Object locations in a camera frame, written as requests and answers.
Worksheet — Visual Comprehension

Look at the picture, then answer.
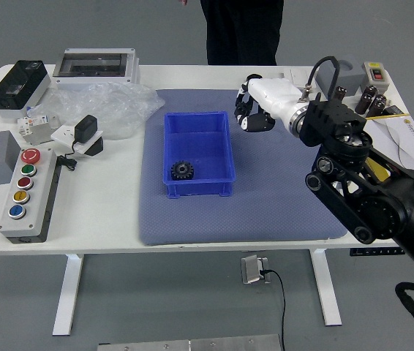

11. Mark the grey red-green switch box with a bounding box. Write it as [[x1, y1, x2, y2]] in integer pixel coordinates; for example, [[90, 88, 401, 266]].
[[361, 61, 391, 92]]

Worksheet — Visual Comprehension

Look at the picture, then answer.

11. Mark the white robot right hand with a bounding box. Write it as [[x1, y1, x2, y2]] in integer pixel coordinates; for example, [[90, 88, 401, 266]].
[[233, 75, 309, 133]]

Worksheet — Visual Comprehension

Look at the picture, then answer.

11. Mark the black adapter cord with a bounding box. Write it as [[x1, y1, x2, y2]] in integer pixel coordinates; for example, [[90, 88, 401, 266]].
[[56, 140, 78, 171]]

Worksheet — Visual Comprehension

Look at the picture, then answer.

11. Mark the clear plastic bag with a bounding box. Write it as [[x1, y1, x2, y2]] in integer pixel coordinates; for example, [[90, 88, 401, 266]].
[[27, 80, 166, 141]]

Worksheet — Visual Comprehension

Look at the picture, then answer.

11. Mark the white wall switch plate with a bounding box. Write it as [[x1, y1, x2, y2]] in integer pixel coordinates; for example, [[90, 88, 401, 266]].
[[278, 67, 316, 87]]

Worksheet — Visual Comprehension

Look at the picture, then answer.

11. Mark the white table leg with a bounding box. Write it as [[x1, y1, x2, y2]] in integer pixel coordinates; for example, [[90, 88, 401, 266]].
[[309, 249, 343, 327], [52, 253, 85, 336]]

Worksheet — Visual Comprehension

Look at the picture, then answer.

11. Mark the white circuit breaker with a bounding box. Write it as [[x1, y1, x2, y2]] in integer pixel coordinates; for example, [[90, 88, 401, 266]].
[[16, 113, 62, 142]]

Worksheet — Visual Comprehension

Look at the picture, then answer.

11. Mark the white socket plate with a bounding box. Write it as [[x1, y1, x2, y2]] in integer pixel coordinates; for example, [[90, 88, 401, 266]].
[[50, 124, 105, 158]]

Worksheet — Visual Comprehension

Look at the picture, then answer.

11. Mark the black table control panel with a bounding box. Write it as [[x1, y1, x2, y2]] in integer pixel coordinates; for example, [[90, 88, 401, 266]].
[[349, 247, 406, 257]]

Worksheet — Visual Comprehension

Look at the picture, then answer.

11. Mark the grey metal plate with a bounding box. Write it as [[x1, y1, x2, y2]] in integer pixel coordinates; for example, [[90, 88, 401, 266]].
[[97, 333, 283, 351]]

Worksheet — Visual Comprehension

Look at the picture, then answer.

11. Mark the big black gear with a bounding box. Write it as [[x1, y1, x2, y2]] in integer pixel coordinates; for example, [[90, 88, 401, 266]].
[[170, 160, 195, 181]]

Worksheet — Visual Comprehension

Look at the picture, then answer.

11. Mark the blue plastic box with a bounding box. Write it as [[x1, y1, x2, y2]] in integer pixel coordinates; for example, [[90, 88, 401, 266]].
[[163, 111, 238, 200]]

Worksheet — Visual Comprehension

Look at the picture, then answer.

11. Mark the silver floor socket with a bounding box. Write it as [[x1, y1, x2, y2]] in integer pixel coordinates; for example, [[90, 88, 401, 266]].
[[241, 255, 272, 285]]

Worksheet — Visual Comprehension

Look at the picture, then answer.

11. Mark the grey windowed distribution box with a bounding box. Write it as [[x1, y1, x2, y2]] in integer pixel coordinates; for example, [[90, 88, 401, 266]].
[[52, 47, 141, 91]]

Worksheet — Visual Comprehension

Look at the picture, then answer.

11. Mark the black-lidded enclosure box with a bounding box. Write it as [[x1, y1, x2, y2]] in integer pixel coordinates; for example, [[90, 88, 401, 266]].
[[0, 59, 51, 120]]

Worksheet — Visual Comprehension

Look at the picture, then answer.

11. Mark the black floor cable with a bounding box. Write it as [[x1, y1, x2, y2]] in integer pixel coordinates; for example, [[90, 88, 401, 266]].
[[260, 268, 287, 351]]

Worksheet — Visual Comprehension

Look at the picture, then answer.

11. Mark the blue-grey padded mat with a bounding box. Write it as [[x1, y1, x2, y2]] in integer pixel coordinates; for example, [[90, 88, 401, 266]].
[[137, 88, 349, 246]]

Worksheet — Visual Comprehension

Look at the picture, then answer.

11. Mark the person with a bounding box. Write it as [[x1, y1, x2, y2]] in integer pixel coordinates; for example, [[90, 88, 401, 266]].
[[199, 0, 285, 67]]

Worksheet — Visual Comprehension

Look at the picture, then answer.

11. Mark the grey block with round hole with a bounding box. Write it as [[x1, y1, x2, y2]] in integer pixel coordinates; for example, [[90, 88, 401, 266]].
[[316, 56, 366, 100]]

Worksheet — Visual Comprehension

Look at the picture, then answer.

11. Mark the black power adapter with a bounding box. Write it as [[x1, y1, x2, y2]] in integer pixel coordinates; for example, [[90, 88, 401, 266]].
[[74, 114, 99, 144]]

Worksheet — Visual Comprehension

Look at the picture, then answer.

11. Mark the yellow cardboard box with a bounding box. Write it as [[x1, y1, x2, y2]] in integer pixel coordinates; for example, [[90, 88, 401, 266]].
[[364, 113, 414, 189]]

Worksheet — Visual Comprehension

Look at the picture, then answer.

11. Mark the grey push-button control box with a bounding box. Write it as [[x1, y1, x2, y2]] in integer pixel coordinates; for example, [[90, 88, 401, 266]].
[[0, 147, 62, 244]]

